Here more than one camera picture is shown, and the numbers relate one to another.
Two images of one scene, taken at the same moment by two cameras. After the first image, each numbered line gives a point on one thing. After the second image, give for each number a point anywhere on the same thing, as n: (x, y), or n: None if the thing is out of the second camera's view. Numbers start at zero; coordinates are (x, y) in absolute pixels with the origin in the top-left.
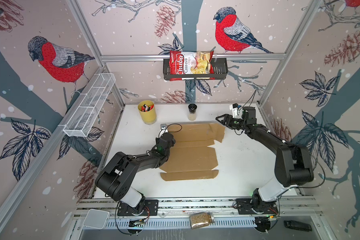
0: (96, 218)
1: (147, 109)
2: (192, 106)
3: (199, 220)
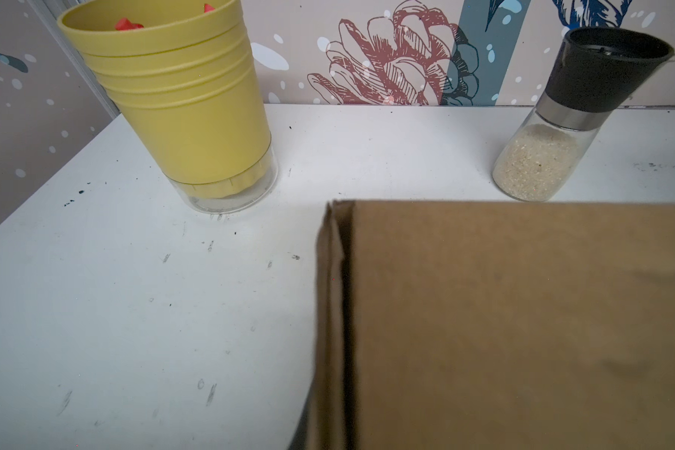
0: None
1: (182, 76)
2: (595, 71)
3: None
